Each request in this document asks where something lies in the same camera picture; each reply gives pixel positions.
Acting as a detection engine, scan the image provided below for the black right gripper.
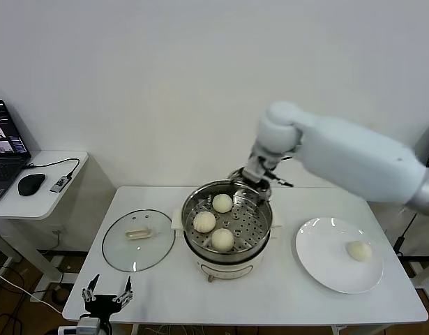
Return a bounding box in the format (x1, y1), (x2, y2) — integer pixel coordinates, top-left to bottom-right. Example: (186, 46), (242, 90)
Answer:
(227, 168), (294, 203)

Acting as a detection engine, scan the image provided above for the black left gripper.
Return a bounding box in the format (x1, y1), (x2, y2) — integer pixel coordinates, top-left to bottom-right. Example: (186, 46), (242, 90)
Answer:
(80, 274), (134, 320)

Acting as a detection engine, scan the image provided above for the white steamed baozi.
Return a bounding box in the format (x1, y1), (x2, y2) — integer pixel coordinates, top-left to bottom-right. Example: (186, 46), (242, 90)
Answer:
(345, 239), (372, 262)
(193, 211), (217, 234)
(210, 228), (235, 253)
(211, 194), (233, 214)

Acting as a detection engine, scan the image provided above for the glass lid with cream handle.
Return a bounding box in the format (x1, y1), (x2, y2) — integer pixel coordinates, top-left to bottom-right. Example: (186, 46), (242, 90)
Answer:
(101, 209), (176, 273)

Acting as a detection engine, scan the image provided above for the perforated steel steamer basket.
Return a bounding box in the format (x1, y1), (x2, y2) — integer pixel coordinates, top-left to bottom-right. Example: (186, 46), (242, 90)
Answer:
(181, 180), (273, 262)

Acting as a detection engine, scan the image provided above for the dark round floor object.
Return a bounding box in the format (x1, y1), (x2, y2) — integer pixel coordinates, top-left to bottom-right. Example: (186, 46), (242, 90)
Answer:
(52, 285), (70, 304)

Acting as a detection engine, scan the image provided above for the white round plate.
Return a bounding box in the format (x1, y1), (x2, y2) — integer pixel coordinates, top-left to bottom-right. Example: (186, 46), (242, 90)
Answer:
(294, 217), (384, 295)

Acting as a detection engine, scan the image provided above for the white side table with mouse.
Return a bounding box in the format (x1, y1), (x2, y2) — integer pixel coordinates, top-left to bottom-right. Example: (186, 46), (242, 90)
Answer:
(0, 150), (89, 294)

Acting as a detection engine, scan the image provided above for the grey usb hub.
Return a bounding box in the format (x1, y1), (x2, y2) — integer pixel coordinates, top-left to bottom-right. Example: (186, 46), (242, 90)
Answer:
(49, 175), (73, 194)

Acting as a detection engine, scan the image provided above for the black computer mouse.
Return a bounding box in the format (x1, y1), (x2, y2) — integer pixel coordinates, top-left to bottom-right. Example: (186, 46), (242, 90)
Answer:
(17, 173), (47, 197)

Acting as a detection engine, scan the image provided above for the black laptop with keyboard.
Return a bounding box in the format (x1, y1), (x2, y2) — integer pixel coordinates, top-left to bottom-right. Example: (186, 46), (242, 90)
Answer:
(0, 99), (33, 204)

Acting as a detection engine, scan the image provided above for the white side table with label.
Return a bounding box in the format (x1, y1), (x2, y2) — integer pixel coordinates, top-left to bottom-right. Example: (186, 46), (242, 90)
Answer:
(407, 209), (429, 310)

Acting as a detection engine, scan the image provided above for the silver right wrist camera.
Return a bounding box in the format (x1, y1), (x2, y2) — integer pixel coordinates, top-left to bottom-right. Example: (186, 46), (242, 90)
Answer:
(242, 155), (267, 182)

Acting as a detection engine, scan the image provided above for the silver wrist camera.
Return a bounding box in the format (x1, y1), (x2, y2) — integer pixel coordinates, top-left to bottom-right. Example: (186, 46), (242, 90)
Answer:
(242, 155), (267, 182)
(57, 315), (102, 335)

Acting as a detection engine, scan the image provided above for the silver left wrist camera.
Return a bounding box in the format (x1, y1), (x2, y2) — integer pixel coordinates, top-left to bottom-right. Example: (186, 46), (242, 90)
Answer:
(57, 315), (102, 335)

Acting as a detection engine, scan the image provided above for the white floor cable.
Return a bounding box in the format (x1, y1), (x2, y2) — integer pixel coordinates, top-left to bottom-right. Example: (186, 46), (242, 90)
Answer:
(0, 267), (61, 313)

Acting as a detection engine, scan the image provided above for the black usb cable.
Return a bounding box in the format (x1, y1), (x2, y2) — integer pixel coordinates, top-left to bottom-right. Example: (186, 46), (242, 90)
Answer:
(24, 158), (82, 182)

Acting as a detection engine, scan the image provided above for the black hanging cable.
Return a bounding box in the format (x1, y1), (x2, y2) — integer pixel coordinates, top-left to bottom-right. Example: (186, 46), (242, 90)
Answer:
(393, 212), (419, 258)

